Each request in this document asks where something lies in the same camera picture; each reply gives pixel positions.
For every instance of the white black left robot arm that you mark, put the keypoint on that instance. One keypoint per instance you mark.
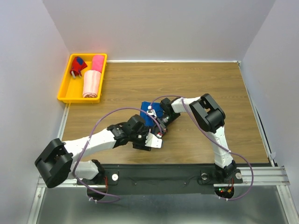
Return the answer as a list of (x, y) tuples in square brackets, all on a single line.
[(59, 161)]

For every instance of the red blue patterned cloth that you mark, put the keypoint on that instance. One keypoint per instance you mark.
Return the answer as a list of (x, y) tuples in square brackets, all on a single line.
[(78, 64)]

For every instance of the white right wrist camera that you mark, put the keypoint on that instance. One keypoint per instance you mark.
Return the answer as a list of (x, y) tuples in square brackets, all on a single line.
[(151, 111)]

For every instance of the hot pink rolled towel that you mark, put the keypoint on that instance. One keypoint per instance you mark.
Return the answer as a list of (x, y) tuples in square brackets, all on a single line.
[(97, 62)]

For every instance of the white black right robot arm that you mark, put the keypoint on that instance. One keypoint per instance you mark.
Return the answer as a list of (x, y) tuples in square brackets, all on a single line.
[(210, 119)]

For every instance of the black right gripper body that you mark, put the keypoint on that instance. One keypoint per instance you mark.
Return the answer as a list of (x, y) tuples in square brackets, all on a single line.
[(165, 121)]

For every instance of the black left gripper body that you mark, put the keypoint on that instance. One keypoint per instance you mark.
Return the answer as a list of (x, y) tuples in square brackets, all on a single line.
[(138, 139)]

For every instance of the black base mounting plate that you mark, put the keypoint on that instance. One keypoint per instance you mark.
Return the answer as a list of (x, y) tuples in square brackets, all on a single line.
[(147, 179)]

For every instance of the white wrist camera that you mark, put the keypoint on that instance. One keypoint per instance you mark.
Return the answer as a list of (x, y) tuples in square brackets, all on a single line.
[(151, 111), (153, 141)]

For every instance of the light pink rolled towel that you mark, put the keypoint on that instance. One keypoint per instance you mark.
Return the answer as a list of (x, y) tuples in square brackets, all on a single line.
[(91, 83)]

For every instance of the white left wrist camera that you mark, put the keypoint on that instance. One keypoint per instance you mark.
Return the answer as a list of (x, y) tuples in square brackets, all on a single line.
[(153, 141)]

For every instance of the yellow plastic tray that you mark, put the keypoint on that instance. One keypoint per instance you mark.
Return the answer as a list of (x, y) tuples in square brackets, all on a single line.
[(71, 90)]

